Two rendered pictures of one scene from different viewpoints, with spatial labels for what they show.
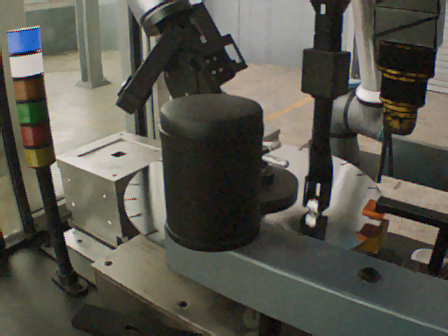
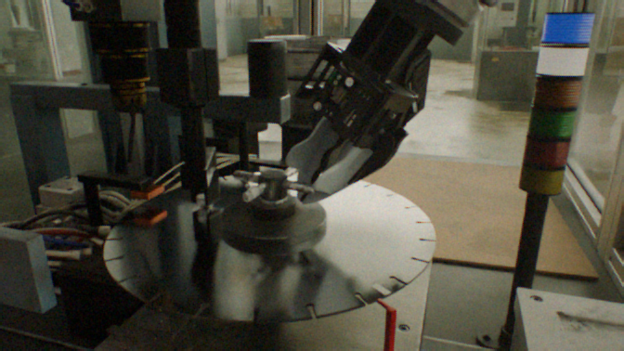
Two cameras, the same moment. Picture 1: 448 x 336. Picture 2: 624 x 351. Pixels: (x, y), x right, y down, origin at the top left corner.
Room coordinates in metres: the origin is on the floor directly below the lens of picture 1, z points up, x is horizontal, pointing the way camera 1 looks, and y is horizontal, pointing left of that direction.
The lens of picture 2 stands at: (0.88, -0.12, 1.15)
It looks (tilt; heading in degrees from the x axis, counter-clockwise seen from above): 19 degrees down; 163
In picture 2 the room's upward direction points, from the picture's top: straight up
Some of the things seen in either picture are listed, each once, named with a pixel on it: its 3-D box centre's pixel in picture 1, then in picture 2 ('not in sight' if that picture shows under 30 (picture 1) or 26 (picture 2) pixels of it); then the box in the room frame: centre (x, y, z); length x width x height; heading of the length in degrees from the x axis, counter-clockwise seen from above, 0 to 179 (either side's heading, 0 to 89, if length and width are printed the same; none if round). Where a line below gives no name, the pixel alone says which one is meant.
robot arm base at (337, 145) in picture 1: (335, 143); not in sight; (1.02, -0.31, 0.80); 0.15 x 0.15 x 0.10
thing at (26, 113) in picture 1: (32, 109); (551, 121); (0.49, 0.26, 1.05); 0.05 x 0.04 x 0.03; 145
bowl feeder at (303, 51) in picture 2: not in sight; (321, 106); (-0.28, 0.25, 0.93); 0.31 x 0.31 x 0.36
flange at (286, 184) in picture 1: (255, 177); (274, 211); (0.46, -0.04, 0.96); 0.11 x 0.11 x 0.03
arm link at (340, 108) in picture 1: (341, 103); not in sight; (1.02, -0.31, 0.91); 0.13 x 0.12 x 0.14; 35
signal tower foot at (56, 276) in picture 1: (67, 276); (513, 338); (0.49, 0.26, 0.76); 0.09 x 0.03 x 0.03; 55
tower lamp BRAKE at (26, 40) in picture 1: (24, 40); (567, 28); (0.49, 0.26, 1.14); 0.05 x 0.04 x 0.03; 145
